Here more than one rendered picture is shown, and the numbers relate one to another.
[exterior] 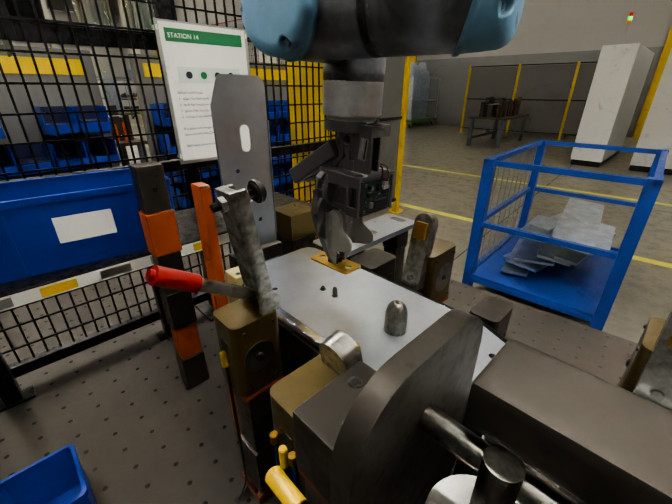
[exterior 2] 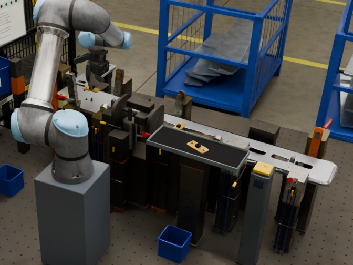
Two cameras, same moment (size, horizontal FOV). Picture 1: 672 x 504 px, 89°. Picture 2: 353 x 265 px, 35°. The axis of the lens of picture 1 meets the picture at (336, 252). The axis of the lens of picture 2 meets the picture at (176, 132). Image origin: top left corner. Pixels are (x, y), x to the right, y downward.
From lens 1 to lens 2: 2.15 m
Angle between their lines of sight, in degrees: 20
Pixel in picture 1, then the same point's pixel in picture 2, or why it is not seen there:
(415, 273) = (118, 90)
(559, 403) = (135, 101)
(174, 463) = (37, 172)
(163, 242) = (20, 88)
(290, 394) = (96, 116)
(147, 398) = (7, 159)
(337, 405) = (108, 111)
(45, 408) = not seen: outside the picture
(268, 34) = (85, 45)
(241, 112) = not seen: hidden behind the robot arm
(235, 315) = (69, 107)
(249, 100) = not seen: hidden behind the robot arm
